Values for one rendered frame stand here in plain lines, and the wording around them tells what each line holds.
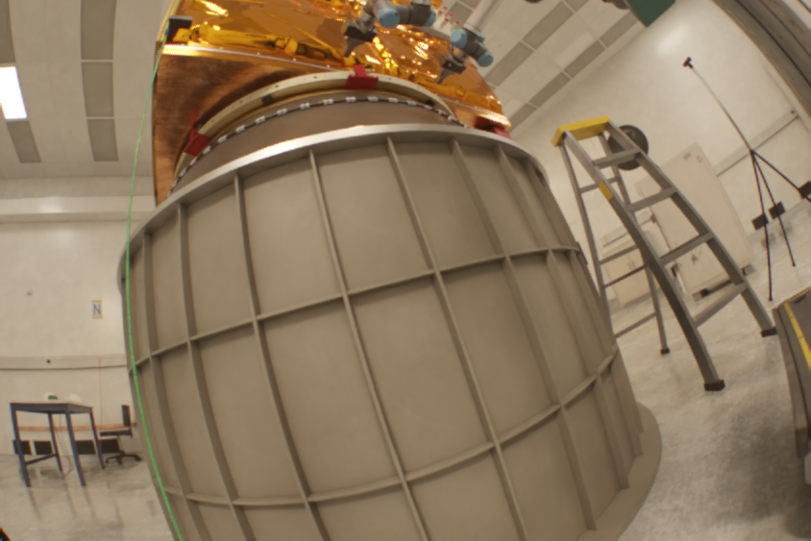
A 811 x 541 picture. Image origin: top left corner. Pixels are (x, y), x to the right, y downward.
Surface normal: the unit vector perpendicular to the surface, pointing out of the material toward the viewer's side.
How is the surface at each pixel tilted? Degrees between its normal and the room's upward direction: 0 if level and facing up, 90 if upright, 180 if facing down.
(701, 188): 90
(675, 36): 90
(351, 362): 90
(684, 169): 90
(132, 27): 180
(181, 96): 180
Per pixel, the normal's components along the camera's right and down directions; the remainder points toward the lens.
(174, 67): 0.30, 0.89
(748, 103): -0.78, 0.02
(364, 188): 0.18, -0.41
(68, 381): 0.54, -0.46
